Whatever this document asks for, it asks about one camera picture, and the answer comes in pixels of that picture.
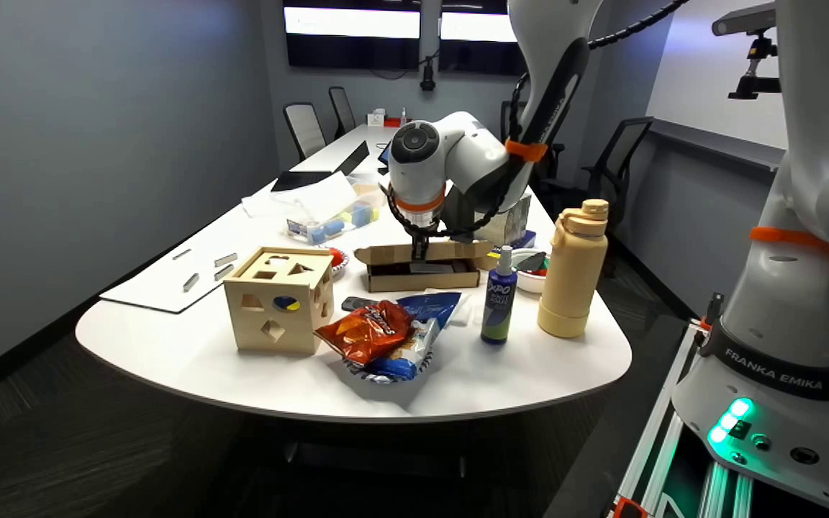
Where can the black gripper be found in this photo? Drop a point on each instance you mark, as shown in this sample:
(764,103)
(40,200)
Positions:
(426,224)

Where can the brown wooden hinged box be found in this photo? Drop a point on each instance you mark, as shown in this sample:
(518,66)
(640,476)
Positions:
(385,253)

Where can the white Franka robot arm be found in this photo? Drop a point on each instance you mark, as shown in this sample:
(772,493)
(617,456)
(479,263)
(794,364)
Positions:
(798,289)

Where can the small red object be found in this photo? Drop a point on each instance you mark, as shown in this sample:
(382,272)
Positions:
(338,257)

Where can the blue spray bottle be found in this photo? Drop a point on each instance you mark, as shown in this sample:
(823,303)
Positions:
(498,303)

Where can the red chips bag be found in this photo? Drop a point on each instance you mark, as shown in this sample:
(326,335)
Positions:
(365,332)

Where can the blue book with yellow edge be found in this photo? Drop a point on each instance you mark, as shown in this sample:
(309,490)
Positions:
(521,240)

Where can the clear plastic container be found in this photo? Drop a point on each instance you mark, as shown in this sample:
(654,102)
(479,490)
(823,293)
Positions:
(323,215)

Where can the white bowl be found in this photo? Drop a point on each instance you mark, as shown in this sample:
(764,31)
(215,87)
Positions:
(529,280)

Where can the tan insulated water bottle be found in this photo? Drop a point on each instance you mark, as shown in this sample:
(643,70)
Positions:
(570,276)

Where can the wooden shape sorter cube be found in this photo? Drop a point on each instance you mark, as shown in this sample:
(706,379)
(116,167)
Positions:
(274,303)

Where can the grey mesh office chair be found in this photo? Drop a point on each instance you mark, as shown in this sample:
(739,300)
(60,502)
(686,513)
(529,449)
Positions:
(341,108)
(302,126)
(620,159)

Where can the white sheet with marks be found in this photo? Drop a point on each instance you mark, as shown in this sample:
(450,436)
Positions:
(169,276)

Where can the grey wall ledge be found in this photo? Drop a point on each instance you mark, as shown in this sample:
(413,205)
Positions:
(712,145)

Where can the white metal stand frame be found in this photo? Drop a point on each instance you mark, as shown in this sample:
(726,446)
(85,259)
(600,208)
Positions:
(660,449)

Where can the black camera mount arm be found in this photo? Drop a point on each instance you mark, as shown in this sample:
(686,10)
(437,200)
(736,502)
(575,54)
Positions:
(755,87)

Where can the grey stereo camera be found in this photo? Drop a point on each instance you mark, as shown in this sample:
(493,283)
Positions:
(747,18)

